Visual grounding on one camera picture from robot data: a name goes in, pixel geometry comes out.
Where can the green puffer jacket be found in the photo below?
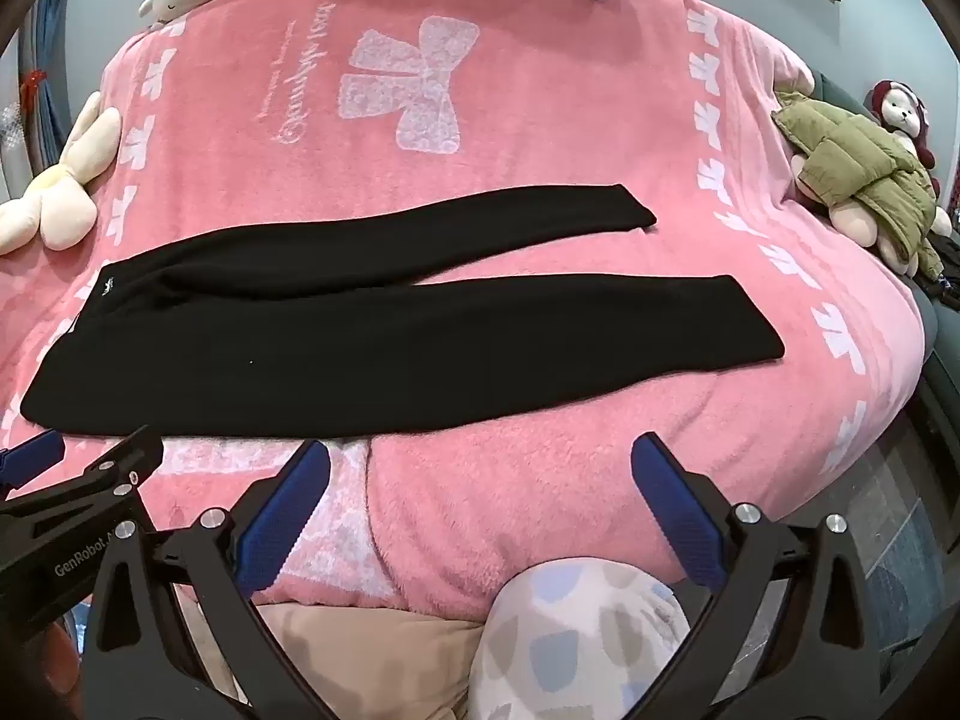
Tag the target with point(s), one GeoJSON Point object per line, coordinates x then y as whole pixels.
{"type": "Point", "coordinates": [840, 150]}

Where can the dark sofa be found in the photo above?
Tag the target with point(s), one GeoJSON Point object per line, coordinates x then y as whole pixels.
{"type": "Point", "coordinates": [941, 330]}

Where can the cream plush toy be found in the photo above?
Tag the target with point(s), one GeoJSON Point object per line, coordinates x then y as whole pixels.
{"type": "Point", "coordinates": [855, 221]}

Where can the pink printed blanket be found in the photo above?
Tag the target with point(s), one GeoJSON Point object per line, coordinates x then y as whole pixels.
{"type": "Point", "coordinates": [487, 127]}

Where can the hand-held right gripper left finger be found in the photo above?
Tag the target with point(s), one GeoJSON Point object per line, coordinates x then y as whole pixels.
{"type": "Point", "coordinates": [285, 510]}

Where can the yellow flower plush toy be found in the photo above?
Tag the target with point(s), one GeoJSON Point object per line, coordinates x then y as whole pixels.
{"type": "Point", "coordinates": [52, 202]}

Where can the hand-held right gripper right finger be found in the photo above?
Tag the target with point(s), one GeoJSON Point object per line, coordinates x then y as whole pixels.
{"type": "Point", "coordinates": [679, 510]}

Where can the beige face cushion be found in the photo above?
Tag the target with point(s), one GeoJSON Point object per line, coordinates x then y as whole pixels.
{"type": "Point", "coordinates": [360, 652]}

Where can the grey curtain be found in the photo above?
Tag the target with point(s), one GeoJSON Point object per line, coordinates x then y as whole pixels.
{"type": "Point", "coordinates": [52, 112]}

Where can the black pants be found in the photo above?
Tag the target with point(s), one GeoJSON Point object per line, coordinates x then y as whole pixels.
{"type": "Point", "coordinates": [375, 360]}

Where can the red-haired doll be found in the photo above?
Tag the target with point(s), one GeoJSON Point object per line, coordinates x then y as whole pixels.
{"type": "Point", "coordinates": [900, 116]}

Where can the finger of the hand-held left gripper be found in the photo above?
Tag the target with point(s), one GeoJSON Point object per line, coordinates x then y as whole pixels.
{"type": "Point", "coordinates": [124, 461]}
{"type": "Point", "coordinates": [30, 459]}

